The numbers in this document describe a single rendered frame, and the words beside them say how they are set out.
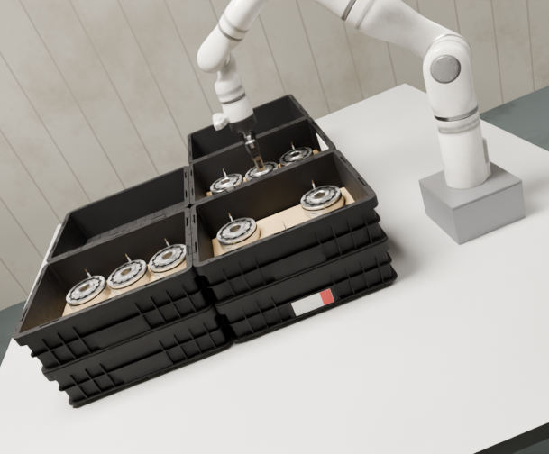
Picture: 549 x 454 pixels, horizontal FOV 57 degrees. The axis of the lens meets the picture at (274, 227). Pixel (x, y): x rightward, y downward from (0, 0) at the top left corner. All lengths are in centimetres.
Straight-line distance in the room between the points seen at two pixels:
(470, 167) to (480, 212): 10
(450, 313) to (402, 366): 16
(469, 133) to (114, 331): 86
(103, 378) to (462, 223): 87
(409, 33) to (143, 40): 199
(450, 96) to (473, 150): 14
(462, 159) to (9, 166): 258
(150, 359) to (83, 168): 210
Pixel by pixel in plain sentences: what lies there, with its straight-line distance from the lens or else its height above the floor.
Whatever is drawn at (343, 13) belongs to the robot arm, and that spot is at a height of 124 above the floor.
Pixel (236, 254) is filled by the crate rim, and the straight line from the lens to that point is 102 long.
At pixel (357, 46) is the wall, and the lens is 313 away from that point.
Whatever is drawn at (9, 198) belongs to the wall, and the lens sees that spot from 330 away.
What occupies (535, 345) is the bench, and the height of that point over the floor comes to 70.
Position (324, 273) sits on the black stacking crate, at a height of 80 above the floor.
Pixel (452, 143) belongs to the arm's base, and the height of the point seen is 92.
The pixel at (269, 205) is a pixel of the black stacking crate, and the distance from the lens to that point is 129.
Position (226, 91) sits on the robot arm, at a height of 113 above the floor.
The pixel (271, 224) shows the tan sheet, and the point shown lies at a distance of 126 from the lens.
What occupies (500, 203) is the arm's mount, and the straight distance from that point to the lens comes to 124.
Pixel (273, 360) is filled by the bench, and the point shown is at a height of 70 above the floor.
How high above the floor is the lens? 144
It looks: 29 degrees down
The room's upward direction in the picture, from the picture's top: 22 degrees counter-clockwise
